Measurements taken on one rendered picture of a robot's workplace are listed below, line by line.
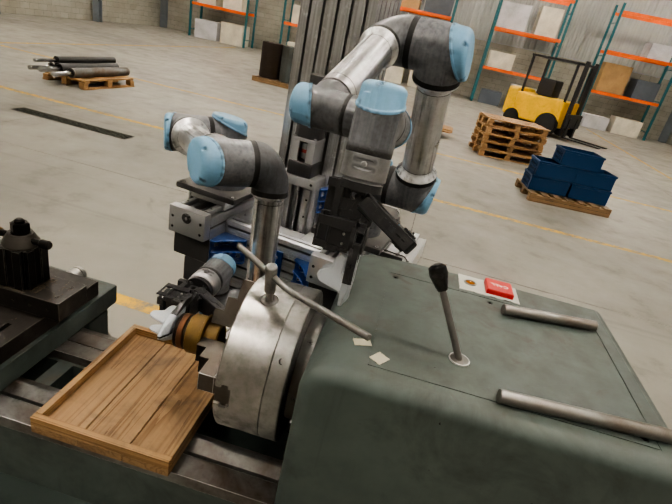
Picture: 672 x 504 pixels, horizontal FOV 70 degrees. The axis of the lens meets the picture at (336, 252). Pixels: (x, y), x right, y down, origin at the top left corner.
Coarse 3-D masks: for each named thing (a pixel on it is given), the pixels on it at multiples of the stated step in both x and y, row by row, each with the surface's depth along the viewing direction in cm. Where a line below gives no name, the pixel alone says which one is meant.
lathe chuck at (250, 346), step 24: (240, 312) 88; (264, 312) 88; (288, 312) 89; (240, 336) 86; (264, 336) 86; (240, 360) 85; (264, 360) 84; (216, 384) 85; (240, 384) 85; (264, 384) 84; (216, 408) 88; (240, 408) 86
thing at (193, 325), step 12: (180, 324) 99; (192, 324) 98; (204, 324) 98; (216, 324) 101; (180, 336) 98; (192, 336) 97; (204, 336) 98; (216, 336) 98; (180, 348) 100; (192, 348) 98
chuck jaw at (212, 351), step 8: (200, 344) 95; (208, 344) 96; (216, 344) 96; (224, 344) 97; (200, 352) 96; (208, 352) 94; (216, 352) 94; (200, 360) 92; (208, 360) 91; (216, 360) 92; (200, 368) 93; (208, 368) 89; (216, 368) 90; (200, 376) 88; (208, 376) 88; (200, 384) 89; (208, 384) 88; (216, 392) 87; (224, 392) 86; (216, 400) 87; (224, 400) 87
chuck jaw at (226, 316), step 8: (248, 280) 100; (248, 288) 100; (240, 296) 100; (232, 304) 100; (240, 304) 100; (216, 312) 100; (224, 312) 100; (232, 312) 100; (216, 320) 100; (224, 320) 100; (232, 320) 100
